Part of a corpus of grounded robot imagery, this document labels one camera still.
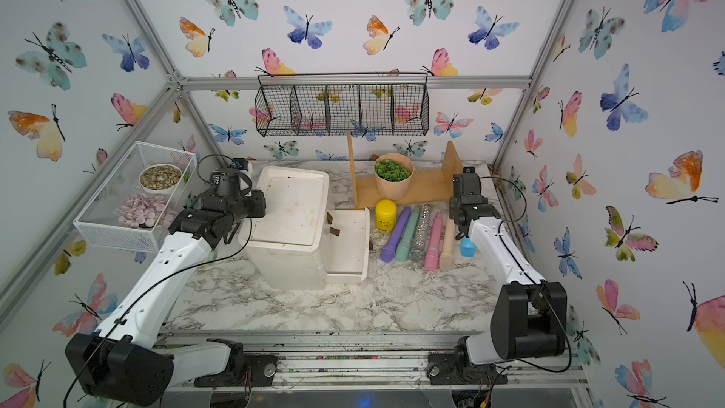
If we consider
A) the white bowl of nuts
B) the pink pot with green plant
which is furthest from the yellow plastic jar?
the white bowl of nuts

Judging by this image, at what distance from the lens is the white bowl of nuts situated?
27.9 inches

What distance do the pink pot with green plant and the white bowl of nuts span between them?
1.86ft
